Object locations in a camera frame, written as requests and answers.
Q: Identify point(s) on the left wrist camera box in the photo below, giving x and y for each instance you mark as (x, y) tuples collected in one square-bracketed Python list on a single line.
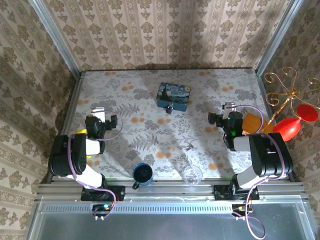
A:
[(98, 112)]

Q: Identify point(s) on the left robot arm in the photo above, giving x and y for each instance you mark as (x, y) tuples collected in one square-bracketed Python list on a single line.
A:
[(67, 157)]

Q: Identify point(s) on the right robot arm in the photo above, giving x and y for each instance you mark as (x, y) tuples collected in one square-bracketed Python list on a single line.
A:
[(270, 157)]

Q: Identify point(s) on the aluminium frame post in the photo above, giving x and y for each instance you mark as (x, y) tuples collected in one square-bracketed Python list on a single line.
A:
[(277, 37), (55, 35)]

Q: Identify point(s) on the red plastic goblet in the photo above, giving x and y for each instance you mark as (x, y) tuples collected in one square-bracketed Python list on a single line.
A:
[(286, 128)]

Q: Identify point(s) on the black connector board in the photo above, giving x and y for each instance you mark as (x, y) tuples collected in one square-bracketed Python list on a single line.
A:
[(102, 207), (241, 208)]

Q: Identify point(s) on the grey metal tray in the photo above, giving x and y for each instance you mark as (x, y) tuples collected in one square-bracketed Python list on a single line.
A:
[(162, 227)]

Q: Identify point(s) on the starry night tin box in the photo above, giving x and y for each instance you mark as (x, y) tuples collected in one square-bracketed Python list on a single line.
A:
[(173, 93)]

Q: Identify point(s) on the blue enamel mug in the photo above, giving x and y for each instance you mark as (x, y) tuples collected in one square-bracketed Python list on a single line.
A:
[(143, 173)]

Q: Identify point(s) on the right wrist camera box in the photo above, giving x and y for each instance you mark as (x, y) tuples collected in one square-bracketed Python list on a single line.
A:
[(228, 106)]

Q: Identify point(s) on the small metal padlock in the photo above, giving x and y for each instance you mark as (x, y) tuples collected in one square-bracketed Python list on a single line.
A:
[(169, 109)]

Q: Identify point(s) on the floral table mat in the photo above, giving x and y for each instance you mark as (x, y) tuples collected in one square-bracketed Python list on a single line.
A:
[(175, 155)]

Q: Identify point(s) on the aluminium frame cross rail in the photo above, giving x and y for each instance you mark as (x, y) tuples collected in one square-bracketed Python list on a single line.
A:
[(170, 190)]

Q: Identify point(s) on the clear glass cup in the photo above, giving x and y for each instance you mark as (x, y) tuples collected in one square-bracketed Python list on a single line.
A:
[(192, 175)]

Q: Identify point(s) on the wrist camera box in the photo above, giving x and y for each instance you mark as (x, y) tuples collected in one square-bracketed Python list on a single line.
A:
[(98, 112), (228, 106)]

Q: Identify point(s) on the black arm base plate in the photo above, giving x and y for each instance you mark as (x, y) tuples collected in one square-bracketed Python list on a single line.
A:
[(218, 192), (120, 193)]

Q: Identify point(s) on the orange wooden block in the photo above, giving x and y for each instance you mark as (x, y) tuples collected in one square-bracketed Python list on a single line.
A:
[(252, 122)]

